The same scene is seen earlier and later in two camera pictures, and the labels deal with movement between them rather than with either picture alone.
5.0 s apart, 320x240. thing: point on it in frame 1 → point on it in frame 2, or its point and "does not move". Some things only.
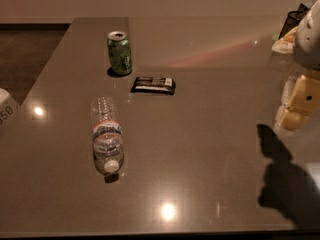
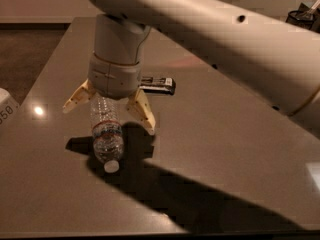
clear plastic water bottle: x=107 y=135 does not move
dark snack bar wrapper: x=154 y=85 does not move
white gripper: x=309 y=42 → x=114 y=78
